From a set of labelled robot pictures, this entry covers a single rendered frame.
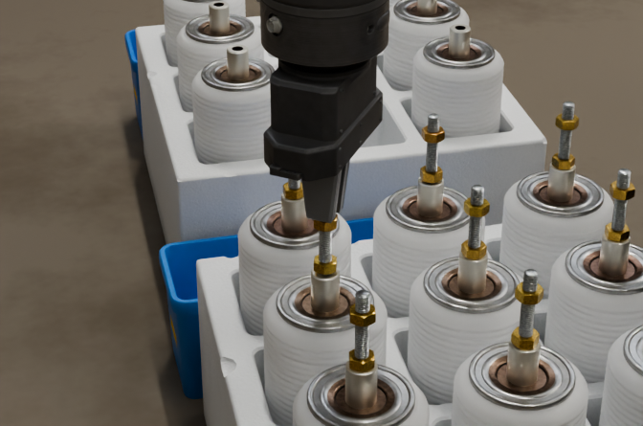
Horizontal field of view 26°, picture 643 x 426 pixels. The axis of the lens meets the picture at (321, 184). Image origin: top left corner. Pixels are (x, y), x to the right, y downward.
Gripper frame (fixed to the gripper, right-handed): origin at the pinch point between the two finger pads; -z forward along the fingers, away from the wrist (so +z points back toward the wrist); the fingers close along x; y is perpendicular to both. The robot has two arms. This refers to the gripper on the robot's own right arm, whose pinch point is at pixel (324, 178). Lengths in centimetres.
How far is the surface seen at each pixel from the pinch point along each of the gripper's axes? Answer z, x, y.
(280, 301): -10.7, -1.5, 3.0
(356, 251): -18.3, 18.1, 4.5
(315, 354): -12.4, -4.6, -1.2
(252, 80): -11.0, 33.0, 21.9
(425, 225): -10.9, 13.5, -3.5
